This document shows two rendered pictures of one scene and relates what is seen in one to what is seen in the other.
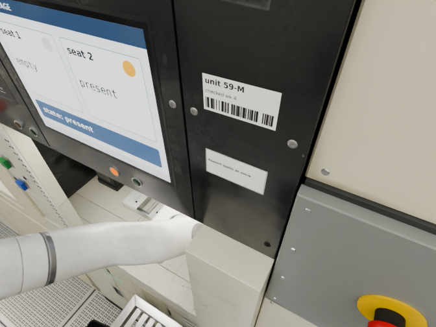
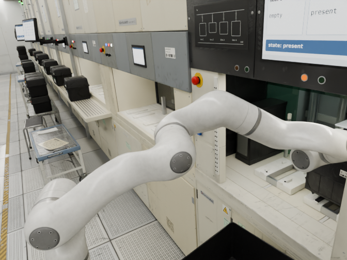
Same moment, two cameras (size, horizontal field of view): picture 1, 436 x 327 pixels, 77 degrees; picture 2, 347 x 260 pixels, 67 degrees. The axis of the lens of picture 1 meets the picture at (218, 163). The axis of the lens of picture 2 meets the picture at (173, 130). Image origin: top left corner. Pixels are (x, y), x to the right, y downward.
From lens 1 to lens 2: 0.53 m
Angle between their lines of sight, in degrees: 35
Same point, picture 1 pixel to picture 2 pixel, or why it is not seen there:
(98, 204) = (234, 169)
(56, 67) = (298, 9)
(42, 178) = not seen: hidden behind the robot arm
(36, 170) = not seen: hidden behind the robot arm
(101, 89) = (326, 11)
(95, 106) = (314, 26)
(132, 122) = (340, 27)
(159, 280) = (284, 225)
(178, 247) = (335, 144)
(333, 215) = not seen: outside the picture
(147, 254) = (312, 139)
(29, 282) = (248, 119)
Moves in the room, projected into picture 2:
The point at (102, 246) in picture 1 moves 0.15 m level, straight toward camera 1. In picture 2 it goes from (282, 126) to (319, 148)
